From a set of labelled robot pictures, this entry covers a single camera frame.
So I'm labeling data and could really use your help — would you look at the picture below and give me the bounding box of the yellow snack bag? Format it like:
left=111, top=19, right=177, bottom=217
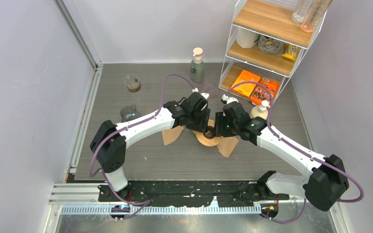
left=282, top=43, right=301, bottom=62

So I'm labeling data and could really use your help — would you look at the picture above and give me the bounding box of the white paper roll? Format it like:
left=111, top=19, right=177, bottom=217
left=236, top=28, right=259, bottom=49

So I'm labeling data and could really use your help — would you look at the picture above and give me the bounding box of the orange snack packet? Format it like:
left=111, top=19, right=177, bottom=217
left=250, top=78, right=280, bottom=105

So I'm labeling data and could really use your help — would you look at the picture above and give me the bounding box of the large wooden ring holder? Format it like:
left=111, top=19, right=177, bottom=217
left=193, top=119, right=222, bottom=147

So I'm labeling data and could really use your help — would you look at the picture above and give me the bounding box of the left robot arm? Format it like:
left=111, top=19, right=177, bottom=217
left=89, top=92, right=210, bottom=201

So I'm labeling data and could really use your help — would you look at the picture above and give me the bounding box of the glass carafe server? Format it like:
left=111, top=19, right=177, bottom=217
left=120, top=104, right=141, bottom=122

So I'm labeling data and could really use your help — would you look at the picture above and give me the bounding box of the cream pump bottle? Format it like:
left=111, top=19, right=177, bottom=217
left=249, top=100, right=270, bottom=120

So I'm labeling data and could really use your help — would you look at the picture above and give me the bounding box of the white wire wooden shelf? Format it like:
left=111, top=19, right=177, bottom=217
left=219, top=0, right=325, bottom=98

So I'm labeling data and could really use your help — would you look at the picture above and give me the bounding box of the purple cable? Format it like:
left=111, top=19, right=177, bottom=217
left=225, top=81, right=365, bottom=224
left=88, top=73, right=197, bottom=206

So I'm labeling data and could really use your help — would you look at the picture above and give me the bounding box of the aluminium frame rail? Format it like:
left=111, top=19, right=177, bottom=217
left=55, top=0, right=103, bottom=176

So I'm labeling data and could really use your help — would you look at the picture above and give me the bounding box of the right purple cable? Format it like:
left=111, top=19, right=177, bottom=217
left=225, top=81, right=365, bottom=224

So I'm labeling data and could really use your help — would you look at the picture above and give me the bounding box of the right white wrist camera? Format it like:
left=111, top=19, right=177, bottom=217
left=221, top=94, right=238, bottom=104

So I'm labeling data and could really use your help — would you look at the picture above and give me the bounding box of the orange box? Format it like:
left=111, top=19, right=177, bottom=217
left=232, top=70, right=261, bottom=98

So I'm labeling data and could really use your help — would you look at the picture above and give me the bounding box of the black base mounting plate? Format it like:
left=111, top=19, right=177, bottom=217
left=98, top=180, right=289, bottom=207

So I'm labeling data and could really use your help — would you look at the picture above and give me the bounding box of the small glass with wood band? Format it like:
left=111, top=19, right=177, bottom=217
left=124, top=75, right=141, bottom=93

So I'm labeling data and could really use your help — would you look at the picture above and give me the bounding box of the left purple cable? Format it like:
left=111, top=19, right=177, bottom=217
left=88, top=73, right=197, bottom=206

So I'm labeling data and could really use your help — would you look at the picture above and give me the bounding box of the cartoon printed tin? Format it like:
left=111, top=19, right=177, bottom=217
left=258, top=35, right=285, bottom=54

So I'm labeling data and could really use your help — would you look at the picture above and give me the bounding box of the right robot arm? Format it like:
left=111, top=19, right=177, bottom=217
left=215, top=99, right=349, bottom=211

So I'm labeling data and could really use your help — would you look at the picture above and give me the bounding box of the green pump bottle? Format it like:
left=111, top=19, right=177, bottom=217
left=190, top=47, right=204, bottom=83

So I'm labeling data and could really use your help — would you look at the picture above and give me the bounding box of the clear glass bottle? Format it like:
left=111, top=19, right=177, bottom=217
left=291, top=0, right=314, bottom=23

